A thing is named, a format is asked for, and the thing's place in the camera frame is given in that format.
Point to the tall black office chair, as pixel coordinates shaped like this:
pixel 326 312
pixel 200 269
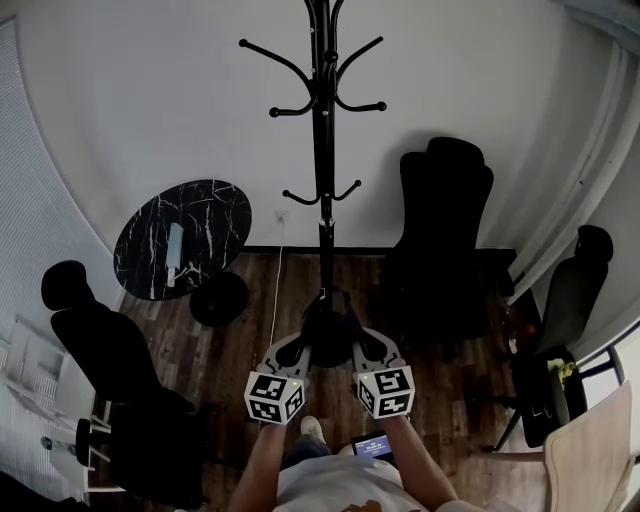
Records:
pixel 440 230

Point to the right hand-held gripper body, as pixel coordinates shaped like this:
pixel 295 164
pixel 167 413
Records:
pixel 387 392

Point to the black office chair with armrests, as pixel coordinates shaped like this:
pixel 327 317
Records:
pixel 115 350

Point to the person's right forearm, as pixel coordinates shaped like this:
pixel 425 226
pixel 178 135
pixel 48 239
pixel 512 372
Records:
pixel 417 460

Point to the person's left forearm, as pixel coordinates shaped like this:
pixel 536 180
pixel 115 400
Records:
pixel 262 465

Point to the black open bag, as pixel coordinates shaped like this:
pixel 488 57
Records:
pixel 537 410

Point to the pale yellow item in bag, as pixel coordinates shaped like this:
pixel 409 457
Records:
pixel 562 369

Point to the clear plastic bottle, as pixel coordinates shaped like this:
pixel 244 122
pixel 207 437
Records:
pixel 57 446

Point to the person's leg in jeans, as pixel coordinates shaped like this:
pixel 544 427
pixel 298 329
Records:
pixel 305 447

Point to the person's white shirt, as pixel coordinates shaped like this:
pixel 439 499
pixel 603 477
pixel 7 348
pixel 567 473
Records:
pixel 345 485

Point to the black tablet with lit screen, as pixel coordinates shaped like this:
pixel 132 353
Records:
pixel 372 446

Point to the white wall socket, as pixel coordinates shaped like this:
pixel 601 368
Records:
pixel 282 217

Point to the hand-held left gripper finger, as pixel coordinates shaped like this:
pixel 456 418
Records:
pixel 302 360
pixel 272 357

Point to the white shelf unit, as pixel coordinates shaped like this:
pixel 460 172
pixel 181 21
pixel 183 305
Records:
pixel 30 365

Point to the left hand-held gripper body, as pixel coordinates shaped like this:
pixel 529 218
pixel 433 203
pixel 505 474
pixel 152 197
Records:
pixel 272 397

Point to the person's light shoe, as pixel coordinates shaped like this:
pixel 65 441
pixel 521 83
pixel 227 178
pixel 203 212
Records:
pixel 312 429

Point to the round black marble table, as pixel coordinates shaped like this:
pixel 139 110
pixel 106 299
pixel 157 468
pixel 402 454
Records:
pixel 200 225

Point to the black metal frame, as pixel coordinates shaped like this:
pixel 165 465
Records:
pixel 612 360

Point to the pale blue folded umbrella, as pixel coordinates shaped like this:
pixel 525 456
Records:
pixel 175 247

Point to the black metal coat rack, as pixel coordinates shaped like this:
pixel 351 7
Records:
pixel 322 150

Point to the light wooden chair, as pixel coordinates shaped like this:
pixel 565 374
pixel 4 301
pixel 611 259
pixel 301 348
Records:
pixel 590 450

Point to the slim black office chair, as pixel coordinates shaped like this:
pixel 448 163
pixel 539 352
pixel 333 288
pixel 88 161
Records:
pixel 575 290

